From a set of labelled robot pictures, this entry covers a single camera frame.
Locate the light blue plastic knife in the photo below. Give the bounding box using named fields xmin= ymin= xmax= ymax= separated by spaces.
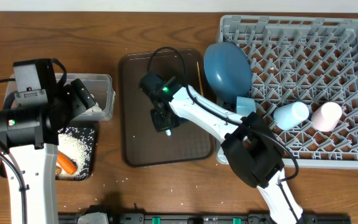
xmin=165 ymin=130 xmax=172 ymax=136

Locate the large blue plate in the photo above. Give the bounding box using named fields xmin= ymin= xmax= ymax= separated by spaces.
xmin=204 ymin=42 xmax=252 ymax=103

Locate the light blue rice bowl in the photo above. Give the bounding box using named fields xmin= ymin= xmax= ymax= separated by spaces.
xmin=236 ymin=96 xmax=256 ymax=116

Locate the white rice pile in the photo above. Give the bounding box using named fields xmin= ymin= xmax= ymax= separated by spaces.
xmin=56 ymin=126 xmax=96 ymax=180

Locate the orange carrot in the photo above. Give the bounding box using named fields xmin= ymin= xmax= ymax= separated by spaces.
xmin=57 ymin=152 xmax=77 ymax=175

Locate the light blue plastic cup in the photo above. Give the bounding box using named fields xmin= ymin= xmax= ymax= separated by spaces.
xmin=273 ymin=101 xmax=310 ymax=131

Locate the pink plastic cup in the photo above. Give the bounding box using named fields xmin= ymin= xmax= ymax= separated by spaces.
xmin=311 ymin=102 xmax=342 ymax=132

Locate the white tissue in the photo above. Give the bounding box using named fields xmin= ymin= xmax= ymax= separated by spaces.
xmin=84 ymin=101 xmax=103 ymax=116

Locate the brown food scrap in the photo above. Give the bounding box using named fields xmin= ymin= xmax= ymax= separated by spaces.
xmin=55 ymin=167 xmax=62 ymax=177

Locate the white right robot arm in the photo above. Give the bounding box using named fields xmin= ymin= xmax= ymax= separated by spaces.
xmin=139 ymin=73 xmax=306 ymax=223

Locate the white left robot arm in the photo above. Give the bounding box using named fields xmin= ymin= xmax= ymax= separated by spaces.
xmin=0 ymin=78 xmax=96 ymax=223

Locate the grey dishwasher rack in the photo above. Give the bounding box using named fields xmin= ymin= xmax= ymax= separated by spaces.
xmin=217 ymin=15 xmax=358 ymax=169

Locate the dark brown serving tray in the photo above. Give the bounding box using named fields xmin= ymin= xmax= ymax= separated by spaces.
xmin=118 ymin=49 xmax=216 ymax=167

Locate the wooden chopstick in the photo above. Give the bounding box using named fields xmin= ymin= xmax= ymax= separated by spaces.
xmin=196 ymin=62 xmax=204 ymax=96

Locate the clear plastic bin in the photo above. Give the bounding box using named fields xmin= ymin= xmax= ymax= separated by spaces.
xmin=0 ymin=73 xmax=112 ymax=128

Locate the black plastic bin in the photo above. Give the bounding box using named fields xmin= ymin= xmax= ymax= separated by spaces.
xmin=0 ymin=121 xmax=99 ymax=182

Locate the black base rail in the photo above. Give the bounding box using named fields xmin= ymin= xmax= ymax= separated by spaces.
xmin=58 ymin=203 xmax=352 ymax=224

